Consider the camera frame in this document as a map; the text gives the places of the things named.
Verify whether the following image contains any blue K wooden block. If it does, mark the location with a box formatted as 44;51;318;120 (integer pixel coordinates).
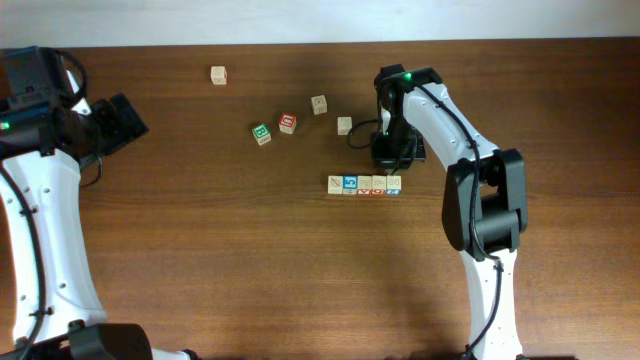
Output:
386;175;402;195

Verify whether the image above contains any red I wooden block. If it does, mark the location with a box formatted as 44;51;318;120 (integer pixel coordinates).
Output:
371;175;387;195

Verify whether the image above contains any ice cream wooden block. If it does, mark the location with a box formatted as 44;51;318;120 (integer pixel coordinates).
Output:
357;176;373;195

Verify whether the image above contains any green N wooden block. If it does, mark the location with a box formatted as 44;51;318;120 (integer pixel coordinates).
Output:
337;117;353;136

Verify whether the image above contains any yellow J wooden block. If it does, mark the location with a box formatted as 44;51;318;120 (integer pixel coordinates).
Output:
342;175;358;195

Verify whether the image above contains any plain wooden block row end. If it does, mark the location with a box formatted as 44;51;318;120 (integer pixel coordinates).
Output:
327;175;343;195

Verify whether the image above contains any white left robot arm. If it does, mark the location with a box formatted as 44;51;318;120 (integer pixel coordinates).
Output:
1;46;197;360

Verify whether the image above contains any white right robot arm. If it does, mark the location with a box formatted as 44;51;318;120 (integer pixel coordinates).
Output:
371;64;528;360

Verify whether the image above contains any green R wooden block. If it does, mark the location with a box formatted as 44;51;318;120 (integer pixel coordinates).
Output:
311;95;328;115

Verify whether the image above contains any red U wooden block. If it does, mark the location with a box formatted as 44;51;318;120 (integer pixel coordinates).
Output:
278;113;297;135

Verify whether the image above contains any plain wooden block far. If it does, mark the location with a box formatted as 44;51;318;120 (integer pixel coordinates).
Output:
210;66;228;85

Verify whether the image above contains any green B wooden block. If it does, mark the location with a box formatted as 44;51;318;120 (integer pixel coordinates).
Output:
251;123;272;146

